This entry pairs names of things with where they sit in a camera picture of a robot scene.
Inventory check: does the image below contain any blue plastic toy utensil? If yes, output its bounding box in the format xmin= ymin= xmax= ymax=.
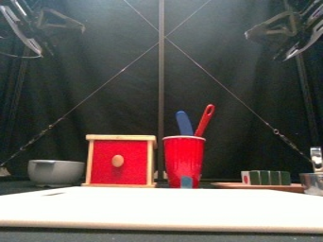
xmin=173 ymin=110 xmax=196 ymax=137

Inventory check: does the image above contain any red plastic cup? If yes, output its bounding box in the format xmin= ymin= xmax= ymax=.
xmin=161 ymin=135 xmax=207 ymax=189

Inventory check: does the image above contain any red wooden drawer box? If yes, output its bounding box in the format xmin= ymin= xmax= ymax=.
xmin=81 ymin=133 xmax=157 ymax=189

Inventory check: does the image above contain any grey bowl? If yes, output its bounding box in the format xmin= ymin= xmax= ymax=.
xmin=26 ymin=159 xmax=85 ymax=187

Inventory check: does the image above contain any small teal toy block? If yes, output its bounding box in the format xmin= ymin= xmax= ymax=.
xmin=179 ymin=175 xmax=195 ymax=189

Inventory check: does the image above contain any black frame post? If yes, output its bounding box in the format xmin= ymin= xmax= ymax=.
xmin=2 ymin=56 xmax=30 ymax=159
xmin=293 ymin=58 xmax=321 ymax=147

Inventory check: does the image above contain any diagonal steel brace wire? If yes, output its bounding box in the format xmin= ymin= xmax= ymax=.
xmin=121 ymin=0 xmax=313 ymax=164
xmin=0 ymin=0 xmax=213 ymax=167

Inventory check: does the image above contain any grey vertical frame post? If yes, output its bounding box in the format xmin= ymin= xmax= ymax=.
xmin=156 ymin=0 xmax=167 ymax=182

